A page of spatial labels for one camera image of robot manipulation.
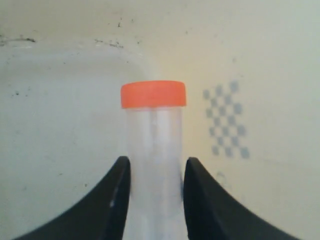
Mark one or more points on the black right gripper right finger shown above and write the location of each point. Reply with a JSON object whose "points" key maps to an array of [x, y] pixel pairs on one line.
{"points": [[211, 213]]}

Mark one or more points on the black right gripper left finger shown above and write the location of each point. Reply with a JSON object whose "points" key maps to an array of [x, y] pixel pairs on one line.
{"points": [[100, 215]]}

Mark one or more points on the cream plastic bin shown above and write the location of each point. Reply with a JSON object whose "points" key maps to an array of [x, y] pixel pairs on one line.
{"points": [[252, 75]]}

